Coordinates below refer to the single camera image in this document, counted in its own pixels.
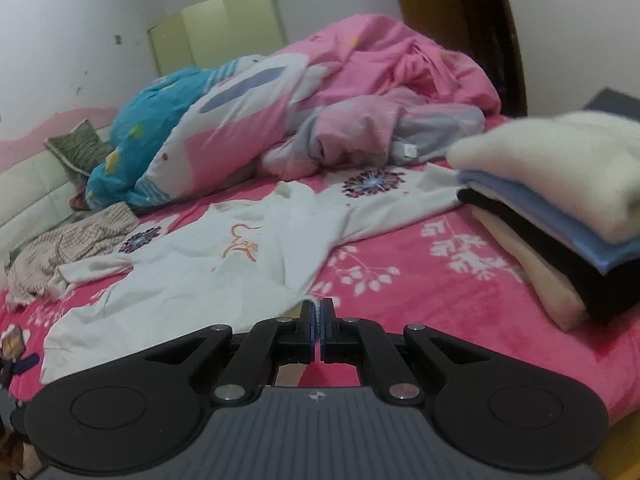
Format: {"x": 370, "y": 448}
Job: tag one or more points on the green patterned pillow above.
{"x": 80, "y": 147}

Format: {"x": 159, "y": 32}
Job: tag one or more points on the dark grey object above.
{"x": 615, "y": 102}

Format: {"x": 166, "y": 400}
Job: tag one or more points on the pink white bed headboard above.
{"x": 35, "y": 190}

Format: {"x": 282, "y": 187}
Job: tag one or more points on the pink floral blanket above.
{"x": 425, "y": 270}

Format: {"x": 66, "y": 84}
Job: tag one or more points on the white sweatshirt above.
{"x": 200, "y": 270}

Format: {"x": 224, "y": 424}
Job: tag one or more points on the beige checked garment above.
{"x": 75, "y": 240}

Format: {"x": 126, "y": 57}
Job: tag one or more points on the brown wooden door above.
{"x": 435, "y": 0}

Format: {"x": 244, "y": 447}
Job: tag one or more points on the beige folded garment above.
{"x": 540, "y": 285}

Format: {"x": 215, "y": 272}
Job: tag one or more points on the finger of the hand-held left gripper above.
{"x": 27, "y": 362}

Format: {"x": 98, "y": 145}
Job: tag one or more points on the pink teal patterned duvet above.
{"x": 350, "y": 85}

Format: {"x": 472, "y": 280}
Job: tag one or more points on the pale yellow wardrobe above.
{"x": 220, "y": 35}

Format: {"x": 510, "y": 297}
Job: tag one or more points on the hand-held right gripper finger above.
{"x": 324, "y": 330}
{"x": 312, "y": 330}

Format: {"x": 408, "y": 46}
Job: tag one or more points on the cream folded garment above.
{"x": 550, "y": 165}

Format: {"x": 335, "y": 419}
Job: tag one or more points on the dark red cloth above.
{"x": 79, "y": 201}

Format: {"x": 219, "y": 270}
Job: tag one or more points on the blue folded garment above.
{"x": 590, "y": 252}

